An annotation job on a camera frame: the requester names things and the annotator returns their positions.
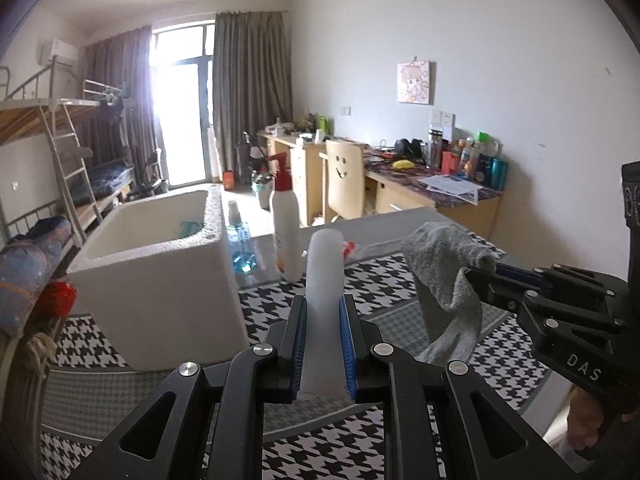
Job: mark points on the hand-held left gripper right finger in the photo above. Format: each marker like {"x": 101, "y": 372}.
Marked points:
{"x": 346, "y": 350}

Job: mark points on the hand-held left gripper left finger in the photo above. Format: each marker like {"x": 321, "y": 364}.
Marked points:
{"x": 300, "y": 345}

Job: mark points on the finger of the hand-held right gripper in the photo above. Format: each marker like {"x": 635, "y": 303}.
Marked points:
{"x": 530, "y": 300}
{"x": 520, "y": 270}

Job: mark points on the translucent white plastic bottle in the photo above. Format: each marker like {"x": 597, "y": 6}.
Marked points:
{"x": 324, "y": 285}

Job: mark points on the grey towel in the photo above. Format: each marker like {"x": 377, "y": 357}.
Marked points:
{"x": 440, "y": 270}

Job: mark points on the white foam box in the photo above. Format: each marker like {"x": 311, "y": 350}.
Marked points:
{"x": 165, "y": 300}

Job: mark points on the blue face mask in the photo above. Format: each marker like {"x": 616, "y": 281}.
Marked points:
{"x": 190, "y": 227}

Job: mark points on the person's right hand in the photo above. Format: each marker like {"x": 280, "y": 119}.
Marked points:
{"x": 585, "y": 425}

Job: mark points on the wooden desk patterned cover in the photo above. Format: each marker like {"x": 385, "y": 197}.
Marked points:
{"x": 480, "y": 215}

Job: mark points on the red snack packet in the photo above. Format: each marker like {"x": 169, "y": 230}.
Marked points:
{"x": 351, "y": 249}

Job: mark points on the blue spray bottle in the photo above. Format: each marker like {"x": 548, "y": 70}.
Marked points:
{"x": 241, "y": 255}

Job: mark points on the printed papers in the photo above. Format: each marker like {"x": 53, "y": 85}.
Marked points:
{"x": 450, "y": 187}

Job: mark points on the white pump bottle red cap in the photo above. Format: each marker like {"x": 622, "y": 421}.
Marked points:
{"x": 286, "y": 230}

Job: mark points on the group of bottles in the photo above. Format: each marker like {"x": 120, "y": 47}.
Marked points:
{"x": 470, "y": 160}

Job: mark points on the yellow object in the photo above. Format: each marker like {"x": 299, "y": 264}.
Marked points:
{"x": 403, "y": 164}

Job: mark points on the wooden chair smiley face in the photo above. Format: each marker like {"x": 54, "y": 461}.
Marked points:
{"x": 345, "y": 185}

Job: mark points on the black headphones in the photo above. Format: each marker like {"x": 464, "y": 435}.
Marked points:
{"x": 407, "y": 149}

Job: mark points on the plain wooden desk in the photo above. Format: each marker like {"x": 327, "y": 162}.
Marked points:
{"x": 300, "y": 175}

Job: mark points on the green carton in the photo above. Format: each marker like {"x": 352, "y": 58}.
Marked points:
{"x": 323, "y": 124}

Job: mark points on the red plastic bag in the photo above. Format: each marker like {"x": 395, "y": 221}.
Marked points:
{"x": 59, "y": 299}

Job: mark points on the glass balcony door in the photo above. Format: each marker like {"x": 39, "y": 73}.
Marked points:
{"x": 185, "y": 125}

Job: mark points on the grey curtain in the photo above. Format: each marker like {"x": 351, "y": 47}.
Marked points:
{"x": 250, "y": 100}
{"x": 130, "y": 110}

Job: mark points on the dark blue bedding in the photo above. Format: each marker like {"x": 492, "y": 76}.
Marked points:
{"x": 110, "y": 177}

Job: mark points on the beige cloth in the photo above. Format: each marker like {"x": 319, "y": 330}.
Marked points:
{"x": 40, "y": 349}

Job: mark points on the blue orange quilt bundle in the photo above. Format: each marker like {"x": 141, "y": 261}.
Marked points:
{"x": 30, "y": 270}

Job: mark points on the metal bed ladder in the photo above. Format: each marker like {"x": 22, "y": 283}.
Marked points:
{"x": 72, "y": 170}

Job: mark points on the dark hanging clothes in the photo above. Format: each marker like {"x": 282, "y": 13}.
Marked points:
{"x": 112, "y": 110}

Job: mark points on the metal bunk bed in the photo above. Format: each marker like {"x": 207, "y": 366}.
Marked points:
{"x": 20, "y": 125}
{"x": 95, "y": 105}

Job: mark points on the white air conditioner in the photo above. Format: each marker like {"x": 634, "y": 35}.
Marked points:
{"x": 57, "y": 51}

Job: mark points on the wall poster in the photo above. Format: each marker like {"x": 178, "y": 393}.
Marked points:
{"x": 414, "y": 82}

